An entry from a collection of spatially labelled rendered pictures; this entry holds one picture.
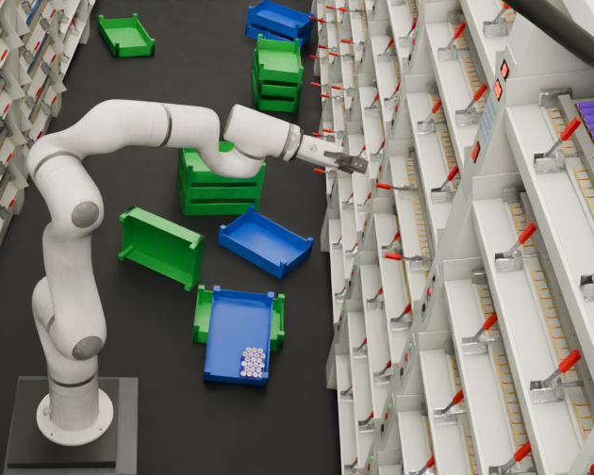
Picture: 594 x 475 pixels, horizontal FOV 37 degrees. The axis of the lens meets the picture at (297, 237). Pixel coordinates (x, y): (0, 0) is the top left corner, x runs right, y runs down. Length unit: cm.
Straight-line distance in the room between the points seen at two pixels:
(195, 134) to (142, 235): 144
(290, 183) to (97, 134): 208
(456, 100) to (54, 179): 82
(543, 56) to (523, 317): 41
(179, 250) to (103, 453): 109
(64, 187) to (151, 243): 151
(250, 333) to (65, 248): 119
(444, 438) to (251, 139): 77
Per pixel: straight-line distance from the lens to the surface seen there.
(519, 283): 141
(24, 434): 236
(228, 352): 292
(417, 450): 188
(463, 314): 162
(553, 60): 146
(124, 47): 451
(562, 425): 123
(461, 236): 162
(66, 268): 193
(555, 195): 128
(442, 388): 174
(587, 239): 121
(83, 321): 200
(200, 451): 271
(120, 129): 176
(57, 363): 217
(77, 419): 230
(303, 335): 308
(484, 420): 146
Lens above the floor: 216
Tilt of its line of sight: 38 degrees down
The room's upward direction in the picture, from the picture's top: 12 degrees clockwise
